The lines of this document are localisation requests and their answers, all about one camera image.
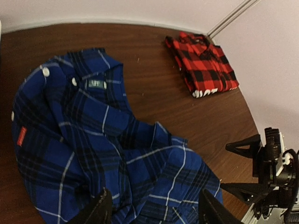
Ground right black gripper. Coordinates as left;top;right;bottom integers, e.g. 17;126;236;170
221;127;299;210

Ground red black plaid folded shirt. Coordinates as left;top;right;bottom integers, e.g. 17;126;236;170
165;32;239;98

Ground right aluminium frame post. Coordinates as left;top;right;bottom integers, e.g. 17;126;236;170
207;0;260;39

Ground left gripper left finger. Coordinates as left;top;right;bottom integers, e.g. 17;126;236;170
70;188;113;224

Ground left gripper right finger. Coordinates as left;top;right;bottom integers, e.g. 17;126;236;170
198;189;242;224

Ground blue plaid long sleeve shirt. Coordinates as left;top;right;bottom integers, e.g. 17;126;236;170
12;48;223;224

